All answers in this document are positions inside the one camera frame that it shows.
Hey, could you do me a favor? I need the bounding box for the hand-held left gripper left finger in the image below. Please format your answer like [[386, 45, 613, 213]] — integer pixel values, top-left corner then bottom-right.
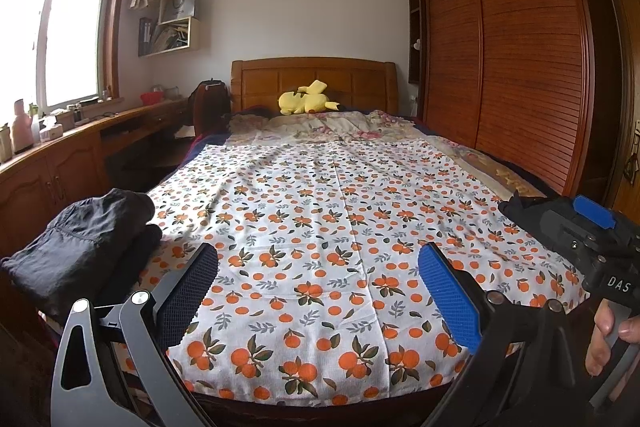
[[50, 243, 219, 427]]

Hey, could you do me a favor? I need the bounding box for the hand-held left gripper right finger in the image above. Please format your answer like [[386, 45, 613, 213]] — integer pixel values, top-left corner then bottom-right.
[[417, 243, 593, 427]]

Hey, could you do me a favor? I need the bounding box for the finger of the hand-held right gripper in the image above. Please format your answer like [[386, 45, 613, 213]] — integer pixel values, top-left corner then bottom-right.
[[572, 194, 618, 230], [498, 191, 571, 235]]

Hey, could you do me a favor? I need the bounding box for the person's right hand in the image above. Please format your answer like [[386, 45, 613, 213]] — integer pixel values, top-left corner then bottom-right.
[[585, 297, 640, 378]]

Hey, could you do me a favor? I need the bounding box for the folded dark grey garment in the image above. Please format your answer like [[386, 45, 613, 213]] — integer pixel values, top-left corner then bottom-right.
[[0, 188, 156, 303]]

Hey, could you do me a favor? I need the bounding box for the wooden door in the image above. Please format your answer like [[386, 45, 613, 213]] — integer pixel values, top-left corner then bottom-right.
[[590, 0, 640, 228]]

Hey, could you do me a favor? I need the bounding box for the bed with orange-print sheet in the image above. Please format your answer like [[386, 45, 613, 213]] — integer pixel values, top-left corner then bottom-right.
[[120, 139, 591, 408]]

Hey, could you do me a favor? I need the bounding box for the wooden slatted wardrobe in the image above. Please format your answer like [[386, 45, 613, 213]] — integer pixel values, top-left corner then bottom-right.
[[406, 0, 601, 208]]

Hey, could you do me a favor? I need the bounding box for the long wooden desk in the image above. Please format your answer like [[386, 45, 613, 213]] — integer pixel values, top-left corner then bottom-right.
[[0, 99, 201, 258]]

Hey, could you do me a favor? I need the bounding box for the black backpack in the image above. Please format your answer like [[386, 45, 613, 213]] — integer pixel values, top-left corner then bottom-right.
[[187, 79, 232, 128]]

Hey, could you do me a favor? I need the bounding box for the wooden bed headboard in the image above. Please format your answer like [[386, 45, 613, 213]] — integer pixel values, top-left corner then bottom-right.
[[231, 57, 400, 115]]

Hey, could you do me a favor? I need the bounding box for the white tissue box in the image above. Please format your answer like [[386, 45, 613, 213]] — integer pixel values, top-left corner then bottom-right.
[[39, 114, 65, 142]]

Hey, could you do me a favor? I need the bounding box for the yellow plush toy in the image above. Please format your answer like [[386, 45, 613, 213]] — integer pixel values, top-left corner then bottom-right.
[[278, 80, 340, 116]]

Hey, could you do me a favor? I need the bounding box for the pink bottle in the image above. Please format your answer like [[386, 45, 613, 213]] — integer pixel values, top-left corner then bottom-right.
[[11, 99, 35, 154]]

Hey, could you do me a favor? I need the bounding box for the white paper bag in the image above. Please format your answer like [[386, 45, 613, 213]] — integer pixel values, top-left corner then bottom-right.
[[159, 0, 197, 25]]

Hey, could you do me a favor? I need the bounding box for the window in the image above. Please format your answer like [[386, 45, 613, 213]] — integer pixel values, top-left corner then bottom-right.
[[0, 0, 136, 118]]

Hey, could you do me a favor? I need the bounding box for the white wall shelf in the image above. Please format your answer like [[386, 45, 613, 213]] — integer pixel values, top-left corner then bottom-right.
[[138, 0, 205, 58]]

